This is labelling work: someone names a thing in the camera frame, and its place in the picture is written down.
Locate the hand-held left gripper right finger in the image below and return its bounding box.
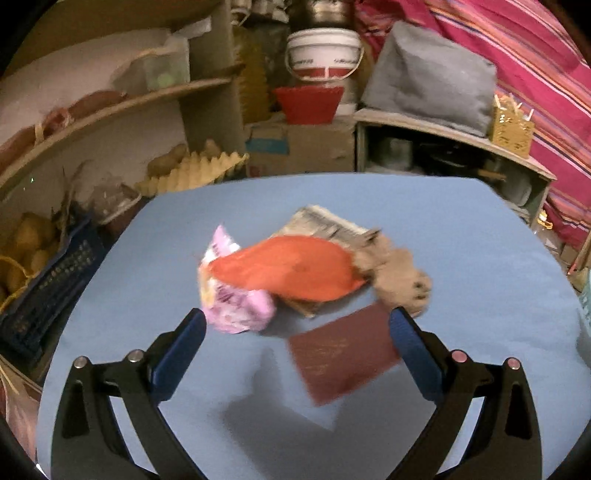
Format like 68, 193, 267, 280
389, 306, 543, 480

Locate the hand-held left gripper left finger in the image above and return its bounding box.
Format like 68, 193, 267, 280
50, 307, 208, 480

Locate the pink snack packet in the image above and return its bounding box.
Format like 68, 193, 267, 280
198, 224, 275, 334

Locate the red booklet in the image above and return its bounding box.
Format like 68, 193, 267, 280
288, 302, 402, 407

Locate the brown paper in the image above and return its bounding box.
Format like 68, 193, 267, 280
353, 233, 433, 319

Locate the orange snack packet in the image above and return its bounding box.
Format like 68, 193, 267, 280
210, 235, 365, 303

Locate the printed newspaper sheet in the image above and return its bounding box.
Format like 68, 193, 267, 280
281, 205, 382, 319

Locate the blue plastic crate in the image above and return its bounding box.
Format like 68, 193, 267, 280
0, 217, 109, 356

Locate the white cloth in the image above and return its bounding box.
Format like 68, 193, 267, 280
0, 360, 40, 457

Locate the cream egg tray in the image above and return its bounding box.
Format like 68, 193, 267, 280
136, 151, 250, 197

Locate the yellow woven basket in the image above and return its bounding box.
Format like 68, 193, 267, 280
0, 254, 38, 305

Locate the grey plastic container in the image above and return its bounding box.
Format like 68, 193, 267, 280
508, 173, 534, 206

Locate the large single potato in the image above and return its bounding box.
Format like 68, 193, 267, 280
147, 143, 189, 176

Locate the small steel pot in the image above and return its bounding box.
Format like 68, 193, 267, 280
376, 136, 414, 171

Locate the low wooden cabinet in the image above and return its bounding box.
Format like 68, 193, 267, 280
353, 109, 557, 222

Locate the brown cardboard box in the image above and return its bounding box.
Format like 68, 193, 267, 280
284, 117, 356, 174

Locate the yellow utensil holder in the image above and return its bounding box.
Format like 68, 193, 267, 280
489, 105, 535, 158

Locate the wooden shelf unit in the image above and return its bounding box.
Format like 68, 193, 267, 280
0, 0, 245, 213

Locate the red net bag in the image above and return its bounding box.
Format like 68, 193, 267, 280
0, 106, 75, 171

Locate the sweet potato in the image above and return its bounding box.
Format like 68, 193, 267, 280
69, 90, 125, 118

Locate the bundle of wooden sticks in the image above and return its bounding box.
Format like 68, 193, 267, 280
494, 92, 536, 121

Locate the red scalloped bowl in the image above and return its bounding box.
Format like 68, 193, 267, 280
272, 85, 345, 125

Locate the grey cushion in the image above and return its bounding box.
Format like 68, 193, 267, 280
361, 21, 497, 137

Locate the large oil bottle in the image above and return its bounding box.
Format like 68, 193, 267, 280
233, 25, 271, 123

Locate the clear plastic container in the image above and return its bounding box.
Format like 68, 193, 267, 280
113, 34, 191, 95

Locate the white plastic bucket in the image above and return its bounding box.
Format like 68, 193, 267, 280
285, 28, 363, 84

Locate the pink striped cloth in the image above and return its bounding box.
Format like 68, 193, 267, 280
355, 0, 591, 252

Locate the steel cooking pot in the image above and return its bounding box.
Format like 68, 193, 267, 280
302, 0, 356, 26

